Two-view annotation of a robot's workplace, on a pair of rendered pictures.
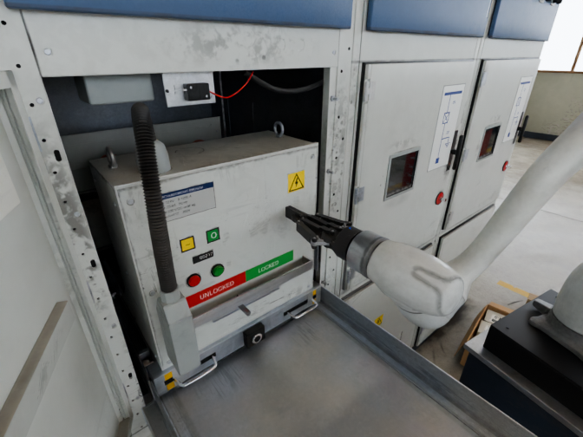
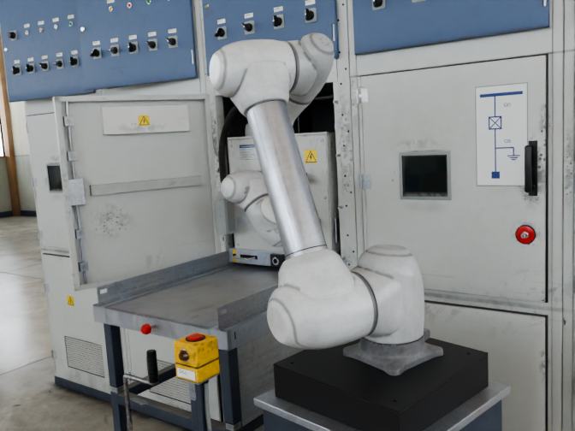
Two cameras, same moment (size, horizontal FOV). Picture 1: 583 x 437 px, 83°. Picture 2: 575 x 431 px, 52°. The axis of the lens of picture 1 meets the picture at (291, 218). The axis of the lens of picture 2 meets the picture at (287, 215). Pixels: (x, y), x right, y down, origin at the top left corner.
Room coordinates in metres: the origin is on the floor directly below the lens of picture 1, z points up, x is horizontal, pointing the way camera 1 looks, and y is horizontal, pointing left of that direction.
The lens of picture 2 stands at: (0.15, -2.18, 1.39)
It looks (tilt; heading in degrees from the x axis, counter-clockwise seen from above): 8 degrees down; 76
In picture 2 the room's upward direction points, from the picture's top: 3 degrees counter-clockwise
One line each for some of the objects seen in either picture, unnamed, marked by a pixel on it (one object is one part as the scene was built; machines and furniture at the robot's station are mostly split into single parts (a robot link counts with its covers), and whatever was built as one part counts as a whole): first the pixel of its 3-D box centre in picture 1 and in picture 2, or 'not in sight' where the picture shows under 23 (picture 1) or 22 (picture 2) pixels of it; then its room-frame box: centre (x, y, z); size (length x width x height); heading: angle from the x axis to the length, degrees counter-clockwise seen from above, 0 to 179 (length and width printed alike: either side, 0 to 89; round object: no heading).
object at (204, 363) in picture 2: not in sight; (197, 357); (0.26, -0.73, 0.85); 0.08 x 0.08 x 0.10; 40
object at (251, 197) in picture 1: (245, 256); (276, 197); (0.68, 0.12, 1.15); 0.48 x 0.01 x 0.48; 130
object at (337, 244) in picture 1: (342, 239); not in sight; (0.63, -0.11, 1.23); 0.09 x 0.08 x 0.07; 40
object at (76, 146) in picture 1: (150, 153); not in sight; (1.16, 0.51, 1.28); 0.58 x 0.02 x 0.19; 130
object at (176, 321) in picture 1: (177, 329); (227, 212); (0.50, 0.23, 1.09); 0.08 x 0.05 x 0.17; 40
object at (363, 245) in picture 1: (368, 253); not in sight; (0.57, -0.16, 1.23); 0.09 x 0.06 x 0.09; 130
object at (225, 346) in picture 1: (247, 328); (282, 258); (0.70, 0.13, 0.89); 0.54 x 0.05 x 0.06; 130
